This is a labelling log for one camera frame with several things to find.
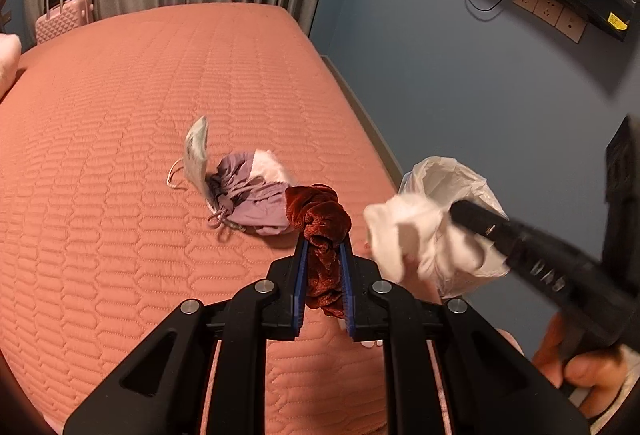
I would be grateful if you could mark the pink quilted bed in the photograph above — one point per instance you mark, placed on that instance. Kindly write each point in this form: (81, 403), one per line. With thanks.
(125, 115)

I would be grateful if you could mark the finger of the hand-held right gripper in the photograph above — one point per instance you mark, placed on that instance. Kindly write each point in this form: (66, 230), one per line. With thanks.
(477, 217)

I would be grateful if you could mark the beige wall outlet panel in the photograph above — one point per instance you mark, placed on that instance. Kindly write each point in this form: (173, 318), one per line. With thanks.
(547, 10)

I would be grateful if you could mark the white plush pillow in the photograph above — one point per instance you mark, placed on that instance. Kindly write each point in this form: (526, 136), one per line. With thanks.
(7, 60)

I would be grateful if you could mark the pink suitcase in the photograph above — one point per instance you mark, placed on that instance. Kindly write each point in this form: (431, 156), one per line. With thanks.
(65, 20)

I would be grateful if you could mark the person's right hand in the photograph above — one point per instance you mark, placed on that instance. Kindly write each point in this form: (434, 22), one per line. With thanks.
(585, 370)

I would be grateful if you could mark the person's right forearm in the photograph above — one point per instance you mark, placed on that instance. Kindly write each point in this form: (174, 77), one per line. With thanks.
(620, 400)

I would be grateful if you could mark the red-brown velvet scrunchie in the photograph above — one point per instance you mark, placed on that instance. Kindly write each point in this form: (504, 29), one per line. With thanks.
(320, 220)

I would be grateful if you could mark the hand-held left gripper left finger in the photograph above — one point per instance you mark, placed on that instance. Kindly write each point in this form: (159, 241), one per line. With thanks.
(300, 285)

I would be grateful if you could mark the yellow sticker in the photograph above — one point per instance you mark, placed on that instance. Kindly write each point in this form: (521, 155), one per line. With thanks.
(616, 21)

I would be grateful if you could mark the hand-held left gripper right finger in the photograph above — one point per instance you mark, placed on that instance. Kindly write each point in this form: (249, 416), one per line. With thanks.
(348, 290)

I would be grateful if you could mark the purple cloth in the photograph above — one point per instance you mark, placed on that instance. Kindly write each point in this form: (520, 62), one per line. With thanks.
(250, 210)

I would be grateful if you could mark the pale green face mask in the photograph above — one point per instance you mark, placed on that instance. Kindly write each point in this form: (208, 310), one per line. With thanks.
(196, 147)

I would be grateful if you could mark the pink white cloth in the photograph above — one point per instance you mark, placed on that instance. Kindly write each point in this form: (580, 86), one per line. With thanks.
(272, 167)

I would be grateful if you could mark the white trash bag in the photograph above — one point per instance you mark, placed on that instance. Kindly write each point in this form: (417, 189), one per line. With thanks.
(450, 175)

